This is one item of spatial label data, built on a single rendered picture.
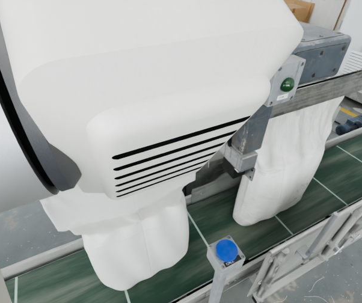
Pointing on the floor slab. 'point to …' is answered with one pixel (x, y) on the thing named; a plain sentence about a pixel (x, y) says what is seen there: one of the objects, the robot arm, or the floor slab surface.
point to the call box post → (217, 285)
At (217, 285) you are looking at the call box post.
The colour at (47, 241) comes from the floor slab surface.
